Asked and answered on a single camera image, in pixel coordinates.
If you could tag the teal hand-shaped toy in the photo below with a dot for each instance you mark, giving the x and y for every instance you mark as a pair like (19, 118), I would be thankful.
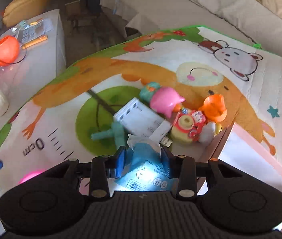
(118, 132)

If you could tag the printed booklet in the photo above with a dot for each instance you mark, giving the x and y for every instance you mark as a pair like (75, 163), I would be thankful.
(35, 29)

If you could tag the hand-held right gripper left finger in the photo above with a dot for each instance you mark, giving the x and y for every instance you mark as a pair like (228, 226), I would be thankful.
(120, 159)

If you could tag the yellow chair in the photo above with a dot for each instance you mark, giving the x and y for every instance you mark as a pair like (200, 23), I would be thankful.
(28, 2)

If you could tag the white battery charger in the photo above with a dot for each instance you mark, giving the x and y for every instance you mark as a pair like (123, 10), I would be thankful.
(138, 117)

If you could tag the orange plastic cup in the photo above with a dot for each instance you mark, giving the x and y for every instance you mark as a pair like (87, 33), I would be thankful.
(215, 109)

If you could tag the pink cardboard box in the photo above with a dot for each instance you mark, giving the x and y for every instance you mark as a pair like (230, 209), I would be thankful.
(255, 159)

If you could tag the orange pen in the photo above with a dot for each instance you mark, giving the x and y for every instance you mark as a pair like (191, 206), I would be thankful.
(35, 42)

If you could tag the small teal toy figure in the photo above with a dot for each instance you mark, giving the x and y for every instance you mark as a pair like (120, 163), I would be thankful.
(150, 89)

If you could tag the blue tissue packet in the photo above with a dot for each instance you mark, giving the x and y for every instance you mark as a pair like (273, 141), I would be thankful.
(143, 158)

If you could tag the pink pig toy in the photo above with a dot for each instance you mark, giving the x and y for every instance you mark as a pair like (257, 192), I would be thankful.
(165, 100)

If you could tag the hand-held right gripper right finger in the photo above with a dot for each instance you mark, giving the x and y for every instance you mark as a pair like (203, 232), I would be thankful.
(165, 161)

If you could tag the pink plastic basket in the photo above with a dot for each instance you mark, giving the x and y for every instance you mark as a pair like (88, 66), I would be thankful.
(30, 176)

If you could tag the orange pumpkin bucket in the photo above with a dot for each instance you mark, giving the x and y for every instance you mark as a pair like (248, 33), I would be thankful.
(6, 49)

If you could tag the white desk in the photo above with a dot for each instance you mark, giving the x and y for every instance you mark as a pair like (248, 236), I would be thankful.
(31, 64)

